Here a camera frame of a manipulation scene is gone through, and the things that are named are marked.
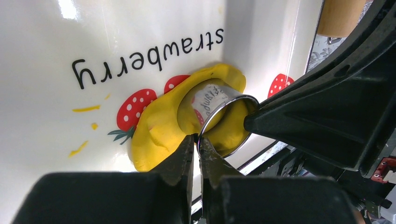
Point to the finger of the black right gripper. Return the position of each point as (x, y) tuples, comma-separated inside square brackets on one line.
[(344, 110)]

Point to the strawberry print rectangular tray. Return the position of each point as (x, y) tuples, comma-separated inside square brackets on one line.
[(68, 66)]

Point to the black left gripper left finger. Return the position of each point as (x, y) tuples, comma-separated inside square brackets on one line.
[(160, 196)]

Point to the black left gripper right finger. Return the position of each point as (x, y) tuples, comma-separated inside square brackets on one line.
[(229, 197)]

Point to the wooden dough roller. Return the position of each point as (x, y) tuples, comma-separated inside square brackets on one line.
[(339, 17)]

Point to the clear tape roll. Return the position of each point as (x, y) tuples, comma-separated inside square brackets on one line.
[(221, 110)]

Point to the floral tablecloth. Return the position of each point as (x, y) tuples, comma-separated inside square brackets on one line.
[(321, 52)]

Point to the yellow dough piece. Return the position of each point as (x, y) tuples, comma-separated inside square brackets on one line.
[(167, 120)]

